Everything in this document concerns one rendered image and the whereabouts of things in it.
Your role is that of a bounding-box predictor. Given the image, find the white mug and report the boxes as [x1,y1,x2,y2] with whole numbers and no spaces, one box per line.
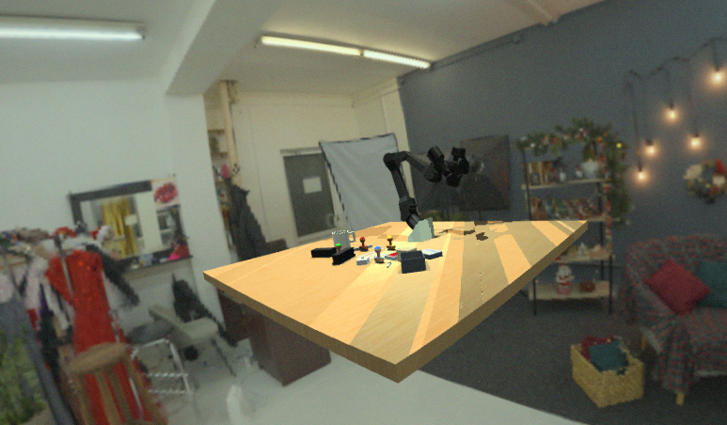
[332,230,356,251]

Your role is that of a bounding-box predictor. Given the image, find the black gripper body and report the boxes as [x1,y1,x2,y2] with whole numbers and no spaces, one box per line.
[446,147,466,187]

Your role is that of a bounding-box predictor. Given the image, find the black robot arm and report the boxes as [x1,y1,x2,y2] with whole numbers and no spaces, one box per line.
[383,146,469,230]

